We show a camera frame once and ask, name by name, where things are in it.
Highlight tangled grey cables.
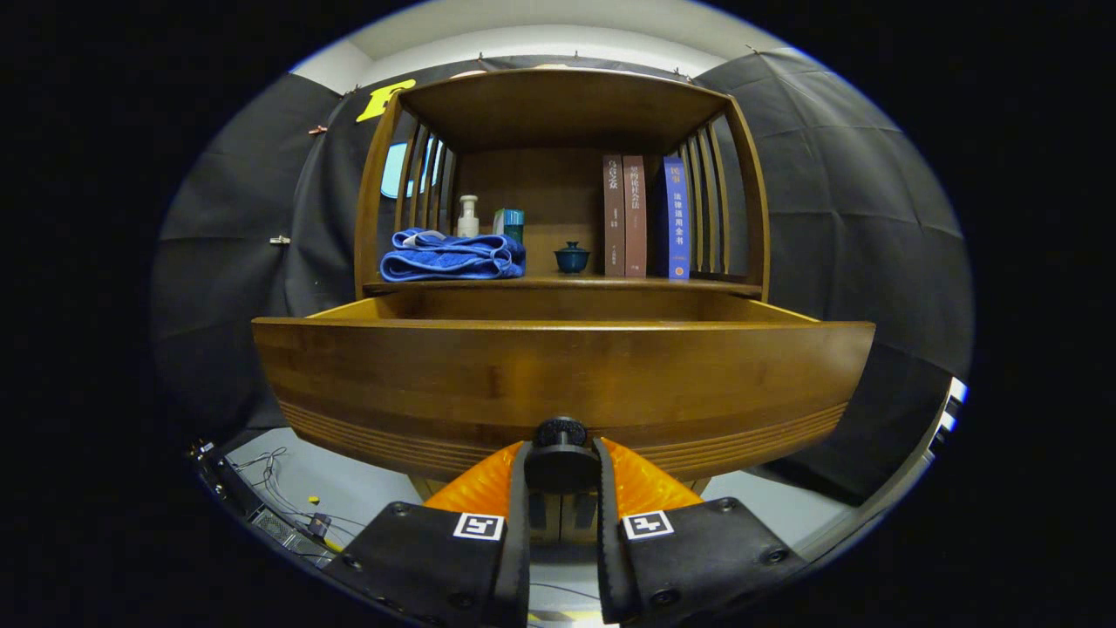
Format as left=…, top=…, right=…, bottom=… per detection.
left=231, top=447, right=367, bottom=546

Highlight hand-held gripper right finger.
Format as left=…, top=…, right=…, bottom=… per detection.
left=593, top=436, right=807, bottom=627

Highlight wooden cabinet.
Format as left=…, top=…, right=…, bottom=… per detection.
left=353, top=68, right=772, bottom=546

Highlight black backdrop cloth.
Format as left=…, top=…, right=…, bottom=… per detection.
left=150, top=51, right=973, bottom=507

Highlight wooden countertop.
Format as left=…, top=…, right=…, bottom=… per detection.
left=362, top=275, right=764, bottom=297

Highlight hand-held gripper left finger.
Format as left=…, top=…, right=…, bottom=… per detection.
left=324, top=439, right=533, bottom=628

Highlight dark brown book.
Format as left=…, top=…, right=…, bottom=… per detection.
left=602, top=155, right=627, bottom=278

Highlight blue book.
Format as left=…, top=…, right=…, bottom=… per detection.
left=658, top=155, right=691, bottom=281

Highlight wooden drawer with black knob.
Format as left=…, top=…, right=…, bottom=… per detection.
left=251, top=292, right=876, bottom=495

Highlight blue folded towel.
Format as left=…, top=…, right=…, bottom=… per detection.
left=379, top=228, right=527, bottom=283

